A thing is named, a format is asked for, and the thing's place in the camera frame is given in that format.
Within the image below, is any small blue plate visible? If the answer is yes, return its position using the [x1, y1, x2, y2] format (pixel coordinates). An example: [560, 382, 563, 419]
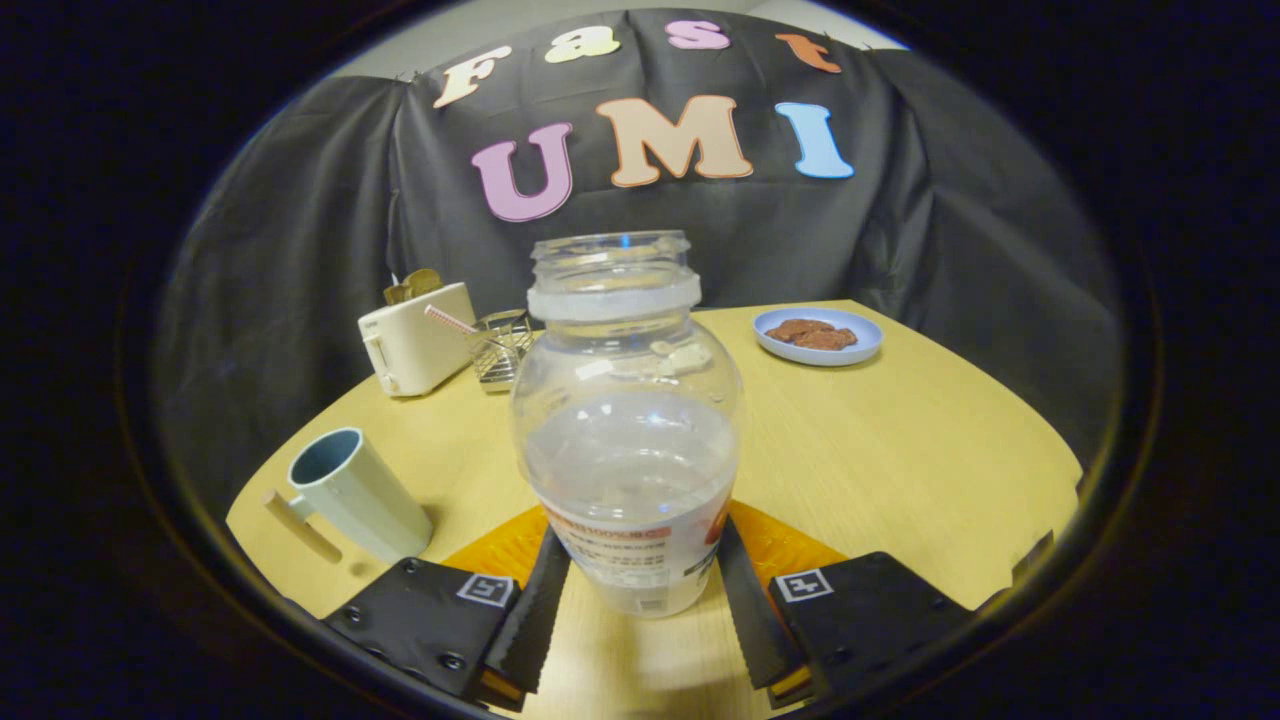
[752, 306, 885, 367]

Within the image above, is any black backdrop cloth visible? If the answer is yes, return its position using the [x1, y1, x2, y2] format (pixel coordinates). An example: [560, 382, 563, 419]
[150, 8, 1126, 521]

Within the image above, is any clear plastic juice bottle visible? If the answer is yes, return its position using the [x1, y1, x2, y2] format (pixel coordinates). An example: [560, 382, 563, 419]
[510, 230, 746, 619]

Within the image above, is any pale green cup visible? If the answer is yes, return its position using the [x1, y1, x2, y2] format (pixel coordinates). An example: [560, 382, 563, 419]
[262, 427, 434, 566]

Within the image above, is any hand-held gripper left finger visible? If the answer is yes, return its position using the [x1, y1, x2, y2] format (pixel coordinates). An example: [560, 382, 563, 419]
[322, 505, 573, 713]

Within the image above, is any white toaster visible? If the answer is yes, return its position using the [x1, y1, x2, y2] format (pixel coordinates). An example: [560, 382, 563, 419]
[358, 282, 478, 398]

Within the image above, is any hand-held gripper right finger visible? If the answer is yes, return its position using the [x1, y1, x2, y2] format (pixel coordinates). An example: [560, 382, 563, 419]
[715, 500, 976, 711]

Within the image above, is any metal wire rack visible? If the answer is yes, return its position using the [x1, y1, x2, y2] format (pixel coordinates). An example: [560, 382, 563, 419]
[468, 310, 541, 393]

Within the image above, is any wooden table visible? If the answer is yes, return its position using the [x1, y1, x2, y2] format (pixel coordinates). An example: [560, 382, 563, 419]
[226, 298, 1084, 720]

